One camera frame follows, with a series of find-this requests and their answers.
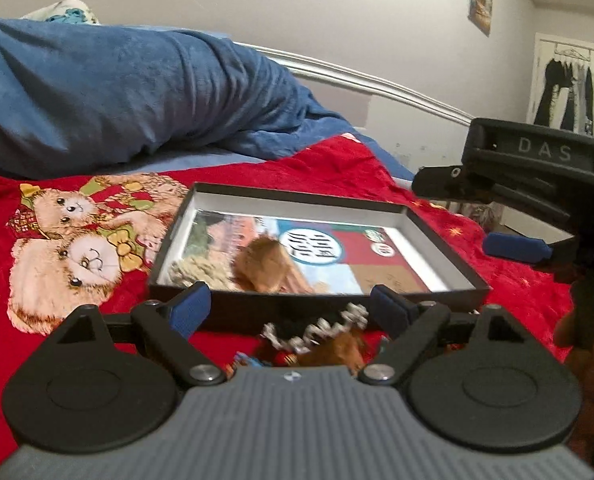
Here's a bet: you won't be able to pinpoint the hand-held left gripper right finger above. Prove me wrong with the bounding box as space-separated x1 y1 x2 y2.
357 284 532 386

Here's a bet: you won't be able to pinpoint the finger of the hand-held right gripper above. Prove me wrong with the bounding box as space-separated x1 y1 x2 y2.
482 231 581 267
411 163 576 235

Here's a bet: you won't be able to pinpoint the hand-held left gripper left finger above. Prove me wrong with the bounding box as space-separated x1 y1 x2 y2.
52 281 228 387

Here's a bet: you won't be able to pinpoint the black cardboard box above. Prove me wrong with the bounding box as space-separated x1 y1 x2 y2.
148 182 492 333

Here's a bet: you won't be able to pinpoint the brown snack packet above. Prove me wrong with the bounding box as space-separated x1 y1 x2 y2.
233 236 304 294
297 330 370 377

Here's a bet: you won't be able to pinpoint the black scrunchie with white trim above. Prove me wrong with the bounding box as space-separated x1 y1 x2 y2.
261 304 370 357

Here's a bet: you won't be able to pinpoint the striped round object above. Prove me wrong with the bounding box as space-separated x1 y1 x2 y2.
469 200 504 234

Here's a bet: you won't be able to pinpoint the colourful printed card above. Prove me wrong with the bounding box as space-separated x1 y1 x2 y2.
169 209 450 296

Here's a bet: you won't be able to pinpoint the dark hanging clothes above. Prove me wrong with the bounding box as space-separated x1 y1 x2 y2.
533 56 594 134

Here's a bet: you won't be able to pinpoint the red printed blanket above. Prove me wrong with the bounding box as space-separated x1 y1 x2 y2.
0 132 578 476

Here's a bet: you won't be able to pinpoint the light blue bed sheet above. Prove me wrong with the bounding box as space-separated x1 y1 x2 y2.
91 127 418 182

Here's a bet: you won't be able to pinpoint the blue fleece blanket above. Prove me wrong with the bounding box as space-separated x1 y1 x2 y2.
0 14 364 181

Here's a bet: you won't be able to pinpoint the white patterned pillow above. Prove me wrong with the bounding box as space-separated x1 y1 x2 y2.
19 0 100 26

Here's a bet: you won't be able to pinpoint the white bed frame rail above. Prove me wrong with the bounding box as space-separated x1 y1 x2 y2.
236 42 478 128

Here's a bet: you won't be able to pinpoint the wall poster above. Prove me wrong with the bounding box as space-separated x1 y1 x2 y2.
468 0 496 37

